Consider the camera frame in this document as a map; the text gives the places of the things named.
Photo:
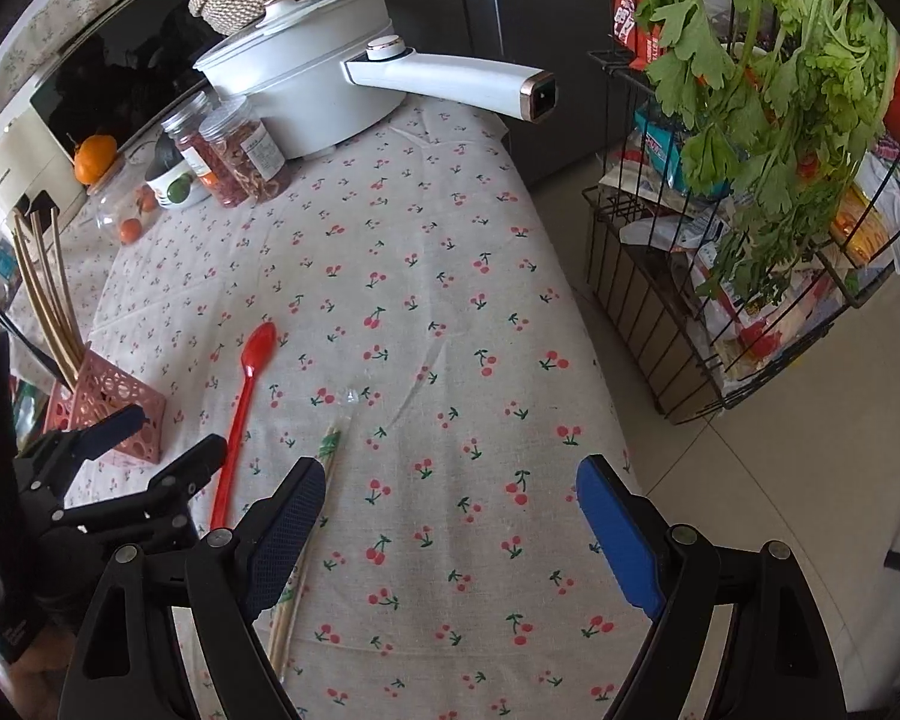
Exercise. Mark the cream air fryer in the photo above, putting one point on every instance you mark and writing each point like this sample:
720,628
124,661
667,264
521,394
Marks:
22,172

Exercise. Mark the red plastic spoon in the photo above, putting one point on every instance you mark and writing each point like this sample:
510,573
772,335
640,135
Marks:
259,349

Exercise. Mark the group of wooden chopsticks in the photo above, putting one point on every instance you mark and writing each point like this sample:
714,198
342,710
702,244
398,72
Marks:
49,292

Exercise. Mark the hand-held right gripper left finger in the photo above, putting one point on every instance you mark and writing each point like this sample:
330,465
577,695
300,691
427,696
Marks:
285,532

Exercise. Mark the black microwave oven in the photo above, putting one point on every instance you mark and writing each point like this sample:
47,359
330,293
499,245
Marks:
120,90

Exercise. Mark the pink perforated utensil basket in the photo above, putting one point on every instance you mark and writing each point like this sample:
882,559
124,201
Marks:
112,397

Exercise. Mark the glass jar with wooden lid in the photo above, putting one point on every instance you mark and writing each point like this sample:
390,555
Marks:
112,202

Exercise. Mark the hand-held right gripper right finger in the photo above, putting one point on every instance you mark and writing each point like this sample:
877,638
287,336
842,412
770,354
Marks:
619,532

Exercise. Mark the plastic jar of red snacks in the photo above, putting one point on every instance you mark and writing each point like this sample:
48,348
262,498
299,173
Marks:
221,180

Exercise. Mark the cherry print tablecloth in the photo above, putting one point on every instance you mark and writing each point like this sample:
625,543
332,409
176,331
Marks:
457,315

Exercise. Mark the white electric pot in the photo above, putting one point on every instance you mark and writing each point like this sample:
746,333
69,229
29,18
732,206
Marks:
307,105

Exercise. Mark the large orange with stem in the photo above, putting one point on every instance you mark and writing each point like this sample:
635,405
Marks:
96,157

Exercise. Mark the red snack packet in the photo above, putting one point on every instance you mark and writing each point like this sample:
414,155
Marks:
634,15

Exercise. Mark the grey refrigerator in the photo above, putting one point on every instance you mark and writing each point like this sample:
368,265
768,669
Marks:
510,15

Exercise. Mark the small orange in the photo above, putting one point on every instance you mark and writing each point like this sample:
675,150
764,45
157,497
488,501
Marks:
146,199
130,231

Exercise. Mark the white pot lid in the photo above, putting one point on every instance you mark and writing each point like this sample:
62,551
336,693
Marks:
292,22

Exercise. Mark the wooden chopsticks pair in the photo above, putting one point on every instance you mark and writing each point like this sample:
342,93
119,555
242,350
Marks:
330,450

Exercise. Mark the plastic jar of dried rings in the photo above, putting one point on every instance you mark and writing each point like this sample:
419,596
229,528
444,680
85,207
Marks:
259,165

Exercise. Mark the leafy green herbs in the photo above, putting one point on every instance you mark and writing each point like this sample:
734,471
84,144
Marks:
720,30

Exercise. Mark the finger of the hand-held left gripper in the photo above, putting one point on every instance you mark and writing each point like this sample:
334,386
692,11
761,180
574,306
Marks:
187,469
112,426

